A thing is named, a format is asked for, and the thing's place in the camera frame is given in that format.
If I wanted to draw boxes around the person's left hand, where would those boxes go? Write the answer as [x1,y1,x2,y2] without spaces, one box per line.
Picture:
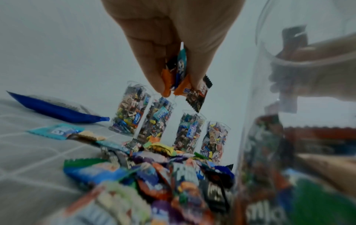
[101,0,245,97]

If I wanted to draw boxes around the person's right hand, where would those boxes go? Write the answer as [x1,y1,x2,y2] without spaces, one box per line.
[269,33,356,100]

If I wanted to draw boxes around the blue candy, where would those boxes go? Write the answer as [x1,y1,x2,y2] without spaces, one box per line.
[175,47,189,89]

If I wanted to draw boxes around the orange candy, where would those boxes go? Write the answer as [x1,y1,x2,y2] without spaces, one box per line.
[160,66,194,98]

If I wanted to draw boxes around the medium round lidded container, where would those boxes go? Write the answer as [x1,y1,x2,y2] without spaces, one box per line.
[231,0,356,225]

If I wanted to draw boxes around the dark candy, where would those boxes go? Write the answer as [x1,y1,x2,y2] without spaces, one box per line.
[185,75,213,113]

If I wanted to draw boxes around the small transparent plastic jar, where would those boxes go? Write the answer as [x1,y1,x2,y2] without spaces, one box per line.
[108,81,152,136]
[199,122,230,163]
[172,112,205,153]

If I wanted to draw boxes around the tall transparent plastic jar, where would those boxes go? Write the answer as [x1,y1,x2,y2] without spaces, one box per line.
[135,96,174,143]

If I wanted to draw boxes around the pile of colourful candies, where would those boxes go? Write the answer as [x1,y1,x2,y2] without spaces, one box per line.
[27,123,237,225]

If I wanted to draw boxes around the blue snack packet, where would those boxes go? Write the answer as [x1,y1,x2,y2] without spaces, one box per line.
[6,91,111,124]

